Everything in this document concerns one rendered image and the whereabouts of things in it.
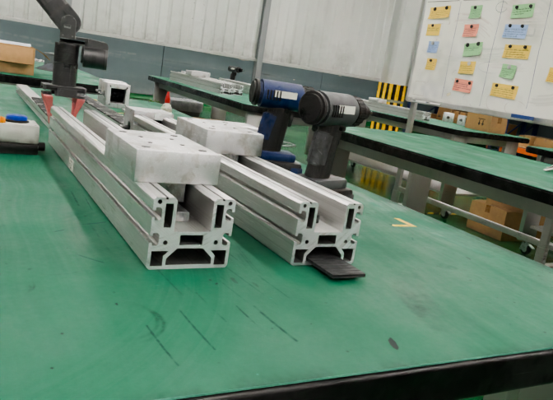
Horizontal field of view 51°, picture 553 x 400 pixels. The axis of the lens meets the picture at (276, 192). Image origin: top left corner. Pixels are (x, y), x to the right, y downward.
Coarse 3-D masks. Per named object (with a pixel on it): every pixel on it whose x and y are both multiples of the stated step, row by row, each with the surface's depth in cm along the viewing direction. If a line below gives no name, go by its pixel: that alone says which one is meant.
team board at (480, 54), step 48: (432, 0) 439; (480, 0) 398; (528, 0) 364; (432, 48) 436; (480, 48) 396; (528, 48) 362; (432, 96) 435; (480, 96) 395; (528, 96) 361; (528, 240) 362
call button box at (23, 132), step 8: (8, 120) 116; (32, 120) 123; (0, 128) 114; (8, 128) 115; (16, 128) 115; (24, 128) 116; (32, 128) 117; (0, 136) 114; (8, 136) 115; (16, 136) 116; (24, 136) 116; (32, 136) 117; (0, 144) 115; (8, 144) 115; (16, 144) 116; (24, 144) 117; (32, 144) 118; (40, 144) 121; (0, 152) 115; (8, 152) 116; (16, 152) 116; (24, 152) 117; (32, 152) 118
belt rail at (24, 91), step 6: (18, 84) 233; (18, 90) 231; (24, 90) 214; (30, 90) 218; (24, 96) 212; (30, 96) 196; (36, 96) 199; (30, 102) 189; (30, 108) 189; (36, 108) 177; (36, 114) 176; (42, 114) 165; (42, 120) 165; (48, 120) 155; (48, 126) 155
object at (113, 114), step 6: (90, 102) 203; (96, 102) 206; (96, 108) 189; (102, 108) 191; (108, 108) 194; (108, 114) 176; (114, 114) 179; (120, 114) 181; (114, 120) 168; (120, 120) 167
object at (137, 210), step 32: (64, 128) 118; (96, 128) 124; (64, 160) 114; (96, 160) 91; (96, 192) 89; (128, 192) 74; (160, 192) 67; (192, 192) 74; (128, 224) 73; (160, 224) 66; (192, 224) 71; (224, 224) 69; (160, 256) 67; (192, 256) 72; (224, 256) 71
